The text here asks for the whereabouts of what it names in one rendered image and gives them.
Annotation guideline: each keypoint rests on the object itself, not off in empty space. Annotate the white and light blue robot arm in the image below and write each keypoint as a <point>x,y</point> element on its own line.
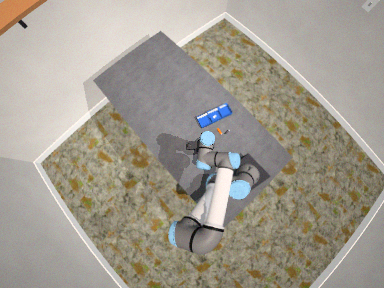
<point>214,201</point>

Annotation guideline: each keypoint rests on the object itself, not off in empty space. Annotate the blue bins with labels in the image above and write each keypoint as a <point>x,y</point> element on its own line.
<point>205,119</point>

